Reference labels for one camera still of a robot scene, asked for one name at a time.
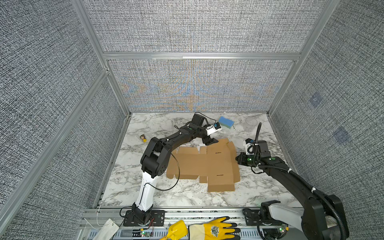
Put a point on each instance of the yellow black work glove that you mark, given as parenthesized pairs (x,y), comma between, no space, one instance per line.
(217,229)

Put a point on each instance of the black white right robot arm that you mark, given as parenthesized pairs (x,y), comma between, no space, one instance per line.
(303,189)

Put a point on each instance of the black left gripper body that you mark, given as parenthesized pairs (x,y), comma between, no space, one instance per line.
(201,132)

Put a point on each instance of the brown cardboard box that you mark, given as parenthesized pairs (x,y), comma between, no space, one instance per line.
(214,165)

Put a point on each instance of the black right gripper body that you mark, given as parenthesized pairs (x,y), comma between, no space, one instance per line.
(252,160)

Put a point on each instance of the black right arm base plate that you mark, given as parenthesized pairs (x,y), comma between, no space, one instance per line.
(259,216)

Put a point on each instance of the small brown yellow toy figure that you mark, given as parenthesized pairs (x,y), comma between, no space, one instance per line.
(143,138)

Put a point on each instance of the white paper tag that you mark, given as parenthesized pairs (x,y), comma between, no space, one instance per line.
(108,230)

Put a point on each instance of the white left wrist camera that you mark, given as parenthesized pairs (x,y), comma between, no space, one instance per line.
(213,129)

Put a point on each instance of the blue green sponge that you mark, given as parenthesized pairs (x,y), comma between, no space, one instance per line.
(224,122)

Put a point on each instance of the aluminium front rail frame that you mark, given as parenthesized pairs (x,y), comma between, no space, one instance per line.
(93,221)

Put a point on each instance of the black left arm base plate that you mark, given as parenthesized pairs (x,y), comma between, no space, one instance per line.
(144,219)

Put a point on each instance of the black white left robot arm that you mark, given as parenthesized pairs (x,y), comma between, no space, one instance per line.
(155,159)

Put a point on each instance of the clear round plastic lid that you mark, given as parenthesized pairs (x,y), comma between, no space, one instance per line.
(251,121)

